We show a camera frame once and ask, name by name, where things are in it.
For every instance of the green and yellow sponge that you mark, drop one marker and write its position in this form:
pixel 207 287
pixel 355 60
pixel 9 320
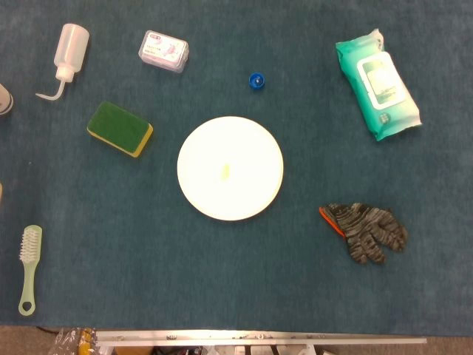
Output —
pixel 118 127

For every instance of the white round plate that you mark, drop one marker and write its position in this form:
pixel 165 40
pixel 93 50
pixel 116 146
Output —
pixel 236 148

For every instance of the blue table cloth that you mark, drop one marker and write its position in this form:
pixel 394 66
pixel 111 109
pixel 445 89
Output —
pixel 236 259

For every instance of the blue bottle cap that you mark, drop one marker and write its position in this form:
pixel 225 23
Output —
pixel 257 81

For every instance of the grey knitted work glove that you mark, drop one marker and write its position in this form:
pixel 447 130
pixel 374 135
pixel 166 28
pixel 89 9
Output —
pixel 366 231

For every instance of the clear plastic swab box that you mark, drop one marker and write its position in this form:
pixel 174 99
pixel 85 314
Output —
pixel 164 51

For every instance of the green wet wipes pack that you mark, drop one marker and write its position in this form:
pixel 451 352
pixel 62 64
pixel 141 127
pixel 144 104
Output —
pixel 377 85

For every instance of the translucent squeeze wash bottle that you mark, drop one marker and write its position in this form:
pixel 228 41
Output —
pixel 72 44

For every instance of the light green scrub brush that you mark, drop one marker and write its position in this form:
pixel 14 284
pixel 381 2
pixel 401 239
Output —
pixel 29 259

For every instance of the clear plastic bag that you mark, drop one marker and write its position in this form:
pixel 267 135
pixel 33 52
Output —
pixel 72 342

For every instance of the white cylindrical container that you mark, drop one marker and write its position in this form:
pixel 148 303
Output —
pixel 4 101

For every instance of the aluminium frame rail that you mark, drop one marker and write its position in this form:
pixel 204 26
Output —
pixel 258 337

